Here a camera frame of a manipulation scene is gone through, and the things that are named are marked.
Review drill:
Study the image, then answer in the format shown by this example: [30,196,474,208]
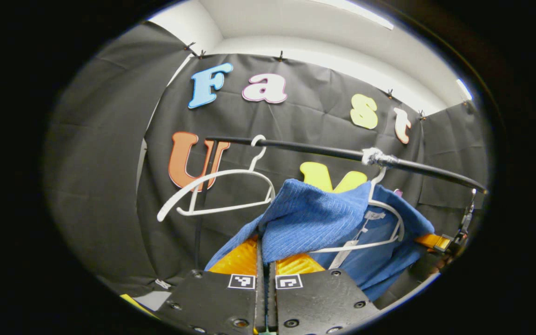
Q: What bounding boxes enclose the white tape wrap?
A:
[361,147,399,168]

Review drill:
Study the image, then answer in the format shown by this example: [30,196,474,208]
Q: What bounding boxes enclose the black clothes rack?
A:
[194,136,488,269]

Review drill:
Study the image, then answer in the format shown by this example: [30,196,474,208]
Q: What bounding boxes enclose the white hanger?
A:
[156,135,276,223]
[309,165,406,255]

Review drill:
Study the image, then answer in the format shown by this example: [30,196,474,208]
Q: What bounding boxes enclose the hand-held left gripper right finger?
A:
[267,253,382,335]

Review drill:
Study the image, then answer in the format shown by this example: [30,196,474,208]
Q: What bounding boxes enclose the blue shirt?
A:
[204,178,436,302]

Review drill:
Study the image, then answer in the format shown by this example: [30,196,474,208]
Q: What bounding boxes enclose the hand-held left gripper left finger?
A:
[120,234,267,335]

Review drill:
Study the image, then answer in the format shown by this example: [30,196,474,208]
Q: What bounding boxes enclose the black backdrop cloth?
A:
[45,21,489,298]

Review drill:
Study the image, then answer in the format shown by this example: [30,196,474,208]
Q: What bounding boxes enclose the small ceiling light panel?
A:
[456,78,474,101]

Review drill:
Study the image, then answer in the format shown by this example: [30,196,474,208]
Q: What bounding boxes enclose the row of black backdrop clips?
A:
[183,41,429,121]

